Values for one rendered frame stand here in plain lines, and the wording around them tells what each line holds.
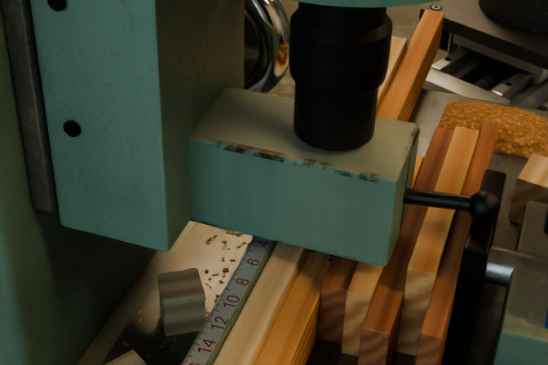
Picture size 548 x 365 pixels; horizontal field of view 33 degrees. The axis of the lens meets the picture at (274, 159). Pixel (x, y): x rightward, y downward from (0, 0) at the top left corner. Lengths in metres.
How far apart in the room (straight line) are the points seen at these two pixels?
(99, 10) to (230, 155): 0.13
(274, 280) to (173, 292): 0.17
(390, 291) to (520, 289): 0.08
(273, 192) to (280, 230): 0.03
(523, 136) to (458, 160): 0.17
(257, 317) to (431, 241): 0.12
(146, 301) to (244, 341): 0.26
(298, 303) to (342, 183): 0.09
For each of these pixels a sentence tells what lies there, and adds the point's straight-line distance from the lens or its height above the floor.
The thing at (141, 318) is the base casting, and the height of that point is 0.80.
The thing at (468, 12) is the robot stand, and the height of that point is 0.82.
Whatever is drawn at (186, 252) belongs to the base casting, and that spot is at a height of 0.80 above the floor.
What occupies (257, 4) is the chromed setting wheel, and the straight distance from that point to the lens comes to 0.70.
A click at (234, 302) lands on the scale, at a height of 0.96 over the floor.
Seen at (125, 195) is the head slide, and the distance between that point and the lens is 0.59.
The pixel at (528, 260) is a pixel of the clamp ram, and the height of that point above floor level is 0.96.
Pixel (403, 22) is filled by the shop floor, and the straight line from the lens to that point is 3.09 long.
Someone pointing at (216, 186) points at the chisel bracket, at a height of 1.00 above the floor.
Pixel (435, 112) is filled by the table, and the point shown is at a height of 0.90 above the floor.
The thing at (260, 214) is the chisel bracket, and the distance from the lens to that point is 0.60.
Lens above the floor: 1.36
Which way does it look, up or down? 35 degrees down
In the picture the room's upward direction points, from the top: 2 degrees clockwise
